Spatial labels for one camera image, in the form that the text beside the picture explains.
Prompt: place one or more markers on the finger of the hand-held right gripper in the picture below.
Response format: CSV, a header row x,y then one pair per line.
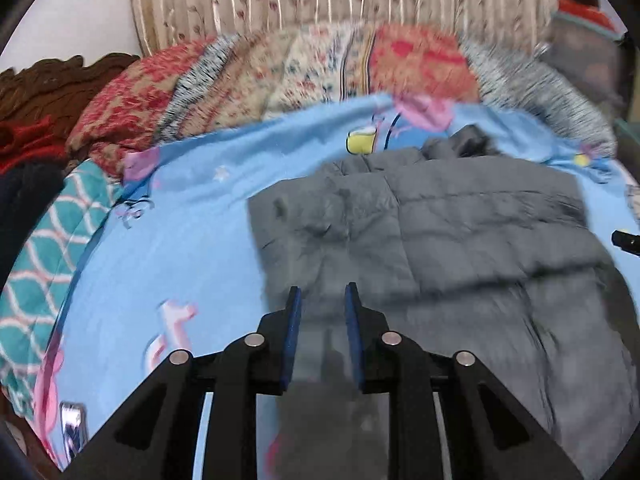
x,y
627,240

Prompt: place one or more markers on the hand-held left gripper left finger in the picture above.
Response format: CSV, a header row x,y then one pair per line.
x,y
292,340

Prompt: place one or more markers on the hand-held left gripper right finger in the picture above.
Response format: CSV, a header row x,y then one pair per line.
x,y
354,340

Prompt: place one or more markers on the grey padded jacket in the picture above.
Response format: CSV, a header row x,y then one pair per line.
x,y
450,240

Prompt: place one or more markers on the blue cartoon print bedsheet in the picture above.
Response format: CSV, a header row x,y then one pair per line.
x,y
200,220

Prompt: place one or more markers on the red and teal cloth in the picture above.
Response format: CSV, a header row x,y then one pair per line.
x,y
590,25

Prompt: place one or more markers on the teal patterned pillow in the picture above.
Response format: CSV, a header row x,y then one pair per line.
x,y
45,270

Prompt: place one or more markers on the patchwork floral quilt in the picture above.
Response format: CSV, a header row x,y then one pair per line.
x,y
310,70

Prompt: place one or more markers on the dark navy cloth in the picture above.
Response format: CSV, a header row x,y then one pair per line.
x,y
25,210

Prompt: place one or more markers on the red knitted cloth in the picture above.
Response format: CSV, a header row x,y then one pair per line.
x,y
25,142

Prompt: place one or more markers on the brown carved wooden headboard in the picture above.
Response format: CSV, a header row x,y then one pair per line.
x,y
55,85

